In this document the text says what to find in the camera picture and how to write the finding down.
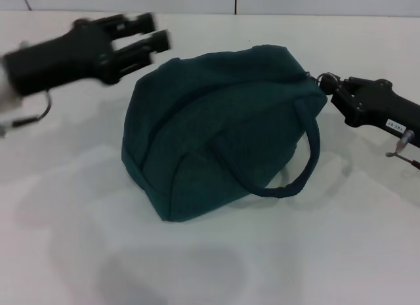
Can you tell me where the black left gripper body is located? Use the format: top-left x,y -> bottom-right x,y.
2,18 -> 119,98

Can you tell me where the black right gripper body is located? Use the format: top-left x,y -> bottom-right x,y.
343,77 -> 420,139

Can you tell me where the metal zipper pull ring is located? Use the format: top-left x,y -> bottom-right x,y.
306,71 -> 339,89

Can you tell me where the dark teal fabric lunch bag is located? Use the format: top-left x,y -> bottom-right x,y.
120,44 -> 329,223

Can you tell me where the right arm cable with plug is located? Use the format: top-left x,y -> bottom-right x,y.
385,129 -> 420,171

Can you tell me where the arm cable with plug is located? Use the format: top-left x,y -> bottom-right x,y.
0,91 -> 54,138
385,129 -> 420,171

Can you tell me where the left arm cable with plug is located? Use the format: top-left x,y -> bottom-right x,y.
0,91 -> 54,138

